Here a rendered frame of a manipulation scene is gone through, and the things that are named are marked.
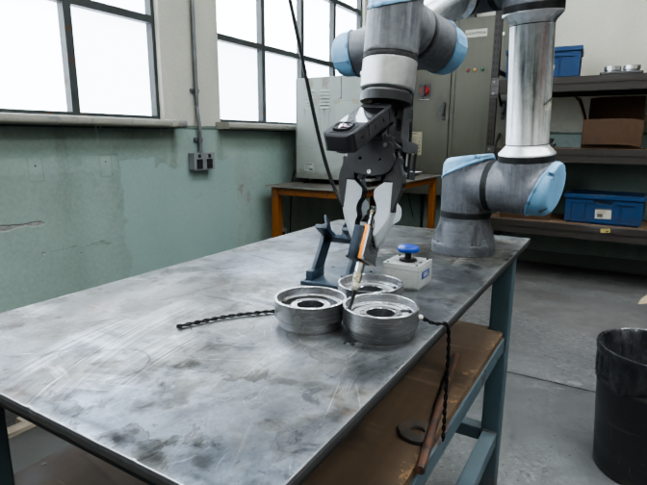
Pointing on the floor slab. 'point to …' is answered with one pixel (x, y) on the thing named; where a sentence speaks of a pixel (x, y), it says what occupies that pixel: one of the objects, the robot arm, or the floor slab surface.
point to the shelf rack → (632, 82)
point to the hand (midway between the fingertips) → (365, 237)
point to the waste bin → (621, 405)
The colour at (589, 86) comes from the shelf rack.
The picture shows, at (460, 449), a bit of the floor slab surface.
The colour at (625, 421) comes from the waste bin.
